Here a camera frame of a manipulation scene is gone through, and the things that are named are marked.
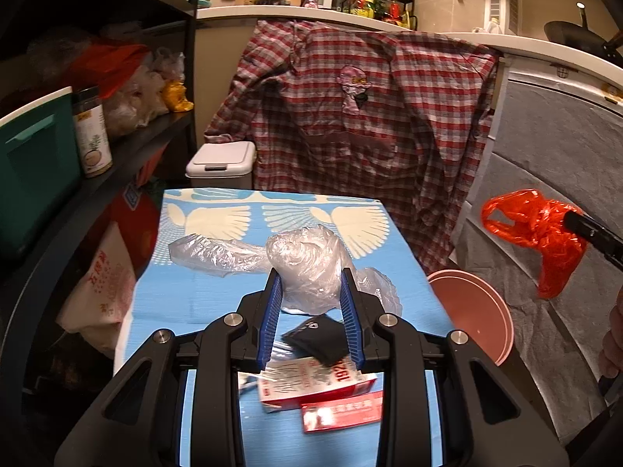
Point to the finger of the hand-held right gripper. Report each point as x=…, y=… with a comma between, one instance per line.
x=596, y=236

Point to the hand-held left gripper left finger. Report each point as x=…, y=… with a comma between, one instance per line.
x=271, y=321

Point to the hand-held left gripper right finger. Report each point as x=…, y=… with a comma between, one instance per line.
x=349, y=321

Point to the black fabric pouch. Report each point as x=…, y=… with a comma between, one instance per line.
x=311, y=340

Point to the clear bubble wrap piece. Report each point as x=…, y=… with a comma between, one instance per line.
x=379, y=287

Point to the red plastic bag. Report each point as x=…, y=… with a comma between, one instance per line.
x=550, y=243

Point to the clear plastic bag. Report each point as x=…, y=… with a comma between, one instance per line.
x=214, y=253
x=301, y=262

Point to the red white carton box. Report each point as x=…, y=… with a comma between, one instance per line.
x=292, y=384

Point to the small red box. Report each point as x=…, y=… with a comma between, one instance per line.
x=340, y=413

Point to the pink plastic bucket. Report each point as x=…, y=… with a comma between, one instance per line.
x=467, y=311

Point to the person's right hand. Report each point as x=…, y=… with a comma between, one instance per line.
x=612, y=345

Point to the blue patterned tablecloth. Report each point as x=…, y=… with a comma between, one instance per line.
x=194, y=301

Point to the grey cover cloth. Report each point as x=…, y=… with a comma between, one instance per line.
x=535, y=155

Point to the red cardboard box blue label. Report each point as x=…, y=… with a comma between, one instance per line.
x=141, y=233

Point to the red plaid shirt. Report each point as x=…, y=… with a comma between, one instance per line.
x=340, y=155

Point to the white lidded waste bin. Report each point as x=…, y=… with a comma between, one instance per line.
x=219, y=160

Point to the white rice sack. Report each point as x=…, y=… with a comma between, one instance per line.
x=102, y=292

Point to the black wok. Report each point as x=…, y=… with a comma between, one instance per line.
x=574, y=34

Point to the white plastic jug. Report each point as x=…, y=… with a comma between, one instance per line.
x=494, y=27

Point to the yellow snack packet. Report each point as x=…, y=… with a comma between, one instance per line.
x=177, y=97

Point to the spice jar with label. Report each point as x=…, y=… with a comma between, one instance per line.
x=92, y=141

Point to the clear bags of food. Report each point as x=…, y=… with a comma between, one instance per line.
x=141, y=97

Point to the black metal shelf rack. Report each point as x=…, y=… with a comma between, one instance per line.
x=191, y=73

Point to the green storage box white lid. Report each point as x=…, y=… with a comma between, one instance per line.
x=34, y=180

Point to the red bag on shelf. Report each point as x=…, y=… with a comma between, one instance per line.
x=112, y=65

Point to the white kitchen counter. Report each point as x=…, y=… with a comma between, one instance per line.
x=292, y=12

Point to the row of seasoning bottles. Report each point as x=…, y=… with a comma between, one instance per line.
x=362, y=5

